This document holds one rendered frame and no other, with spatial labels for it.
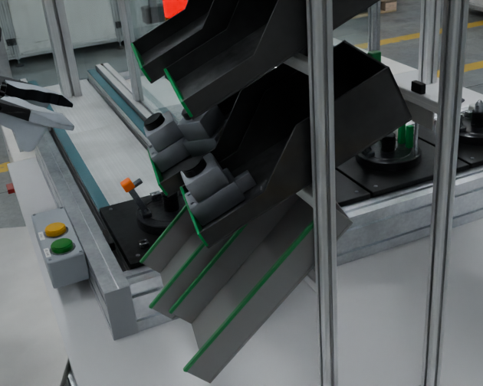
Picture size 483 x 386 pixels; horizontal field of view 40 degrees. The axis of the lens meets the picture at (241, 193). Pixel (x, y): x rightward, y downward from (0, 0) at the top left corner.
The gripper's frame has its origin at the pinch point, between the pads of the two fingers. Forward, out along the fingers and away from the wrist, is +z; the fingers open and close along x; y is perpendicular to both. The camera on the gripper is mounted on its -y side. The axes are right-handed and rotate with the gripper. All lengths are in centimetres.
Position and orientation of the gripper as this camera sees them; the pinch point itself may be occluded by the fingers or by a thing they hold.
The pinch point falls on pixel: (67, 109)
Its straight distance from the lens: 91.6
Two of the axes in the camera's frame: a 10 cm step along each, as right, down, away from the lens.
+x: 2.4, 4.3, -8.7
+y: -3.4, 8.8, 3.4
